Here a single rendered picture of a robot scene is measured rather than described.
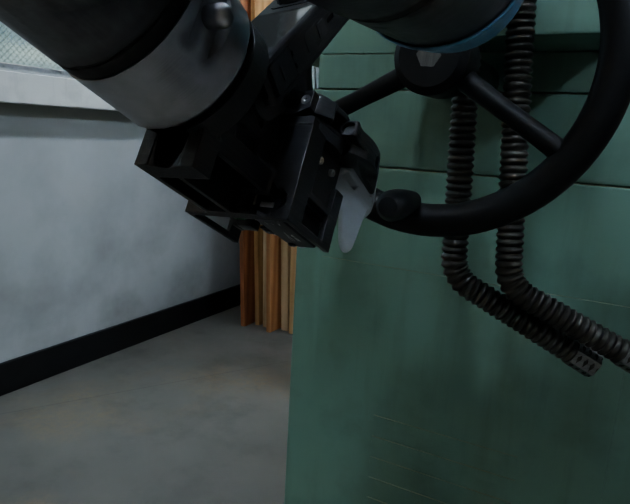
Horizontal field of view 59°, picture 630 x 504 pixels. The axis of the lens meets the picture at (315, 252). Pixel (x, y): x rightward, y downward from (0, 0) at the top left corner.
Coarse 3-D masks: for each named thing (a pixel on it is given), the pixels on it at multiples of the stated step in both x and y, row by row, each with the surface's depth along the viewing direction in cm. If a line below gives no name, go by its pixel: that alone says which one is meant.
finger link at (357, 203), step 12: (348, 168) 36; (348, 180) 38; (360, 180) 37; (348, 192) 38; (360, 192) 39; (348, 204) 38; (360, 204) 40; (372, 204) 41; (348, 216) 38; (360, 216) 40; (348, 228) 39; (348, 240) 39
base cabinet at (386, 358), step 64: (576, 192) 58; (320, 256) 73; (384, 256) 69; (576, 256) 59; (320, 320) 75; (384, 320) 70; (448, 320) 66; (320, 384) 76; (384, 384) 72; (448, 384) 68; (512, 384) 64; (576, 384) 61; (320, 448) 78; (384, 448) 73; (448, 448) 69; (512, 448) 65; (576, 448) 62
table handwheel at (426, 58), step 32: (608, 0) 38; (608, 32) 39; (416, 64) 44; (448, 64) 43; (608, 64) 39; (352, 96) 48; (384, 96) 48; (448, 96) 46; (480, 96) 44; (608, 96) 39; (512, 128) 43; (544, 128) 42; (576, 128) 41; (608, 128) 40; (544, 160) 42; (576, 160) 41; (512, 192) 43; (544, 192) 42; (384, 224) 49; (416, 224) 47; (448, 224) 46; (480, 224) 45
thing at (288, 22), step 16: (288, 0) 34; (304, 0) 33; (256, 16) 34; (272, 16) 33; (288, 16) 32; (304, 16) 31; (320, 16) 32; (336, 16) 34; (272, 32) 31; (288, 32) 30; (304, 32) 31; (320, 32) 32; (336, 32) 34; (272, 48) 29; (288, 48) 30; (304, 48) 31; (320, 48) 32; (272, 64) 28; (288, 64) 30; (304, 64) 31; (272, 80) 29; (288, 80) 30; (272, 96) 29
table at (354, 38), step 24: (552, 0) 48; (576, 0) 47; (360, 24) 66; (552, 24) 48; (576, 24) 47; (336, 48) 68; (360, 48) 66; (384, 48) 65; (552, 48) 55; (576, 48) 54
